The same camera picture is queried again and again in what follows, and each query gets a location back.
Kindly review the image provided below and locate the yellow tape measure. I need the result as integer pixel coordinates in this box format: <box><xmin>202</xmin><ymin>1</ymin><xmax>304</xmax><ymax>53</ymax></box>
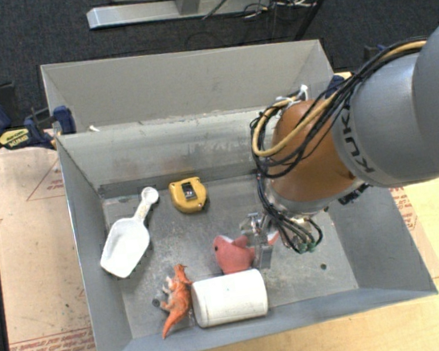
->
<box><xmin>167</xmin><ymin>174</ymin><xmax>211</xmax><ymax>217</ymax></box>

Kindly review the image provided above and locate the brown cardboard board red print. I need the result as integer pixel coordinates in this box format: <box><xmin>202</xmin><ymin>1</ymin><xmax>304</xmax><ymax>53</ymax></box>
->
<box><xmin>0</xmin><ymin>76</ymin><xmax>439</xmax><ymax>351</ymax></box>

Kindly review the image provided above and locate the white plastic jar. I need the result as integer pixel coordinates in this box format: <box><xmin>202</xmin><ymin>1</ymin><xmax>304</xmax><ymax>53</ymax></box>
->
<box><xmin>188</xmin><ymin>267</ymin><xmax>272</xmax><ymax>330</ymax></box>

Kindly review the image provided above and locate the pink plush toy fish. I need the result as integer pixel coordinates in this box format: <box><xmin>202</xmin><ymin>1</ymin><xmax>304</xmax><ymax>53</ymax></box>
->
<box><xmin>211</xmin><ymin>227</ymin><xmax>285</xmax><ymax>276</ymax></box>

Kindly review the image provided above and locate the grey metal bin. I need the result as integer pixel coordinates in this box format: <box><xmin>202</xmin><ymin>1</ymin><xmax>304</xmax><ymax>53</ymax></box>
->
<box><xmin>39</xmin><ymin>14</ymin><xmax>439</xmax><ymax>351</ymax></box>

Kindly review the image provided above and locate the white plastic scoop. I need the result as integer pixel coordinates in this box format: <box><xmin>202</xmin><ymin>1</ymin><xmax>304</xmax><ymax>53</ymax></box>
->
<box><xmin>90</xmin><ymin>185</ymin><xmax>171</xmax><ymax>282</ymax></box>

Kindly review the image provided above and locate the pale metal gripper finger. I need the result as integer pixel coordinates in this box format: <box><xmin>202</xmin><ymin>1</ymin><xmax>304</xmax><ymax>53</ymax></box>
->
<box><xmin>238</xmin><ymin>210</ymin><xmax>269</xmax><ymax>241</ymax></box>
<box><xmin>252</xmin><ymin>234</ymin><xmax>277</xmax><ymax>271</ymax></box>

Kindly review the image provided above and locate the orange toy dinosaur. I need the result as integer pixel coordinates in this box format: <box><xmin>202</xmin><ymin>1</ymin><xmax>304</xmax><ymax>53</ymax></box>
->
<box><xmin>152</xmin><ymin>262</ymin><xmax>201</xmax><ymax>340</ymax></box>

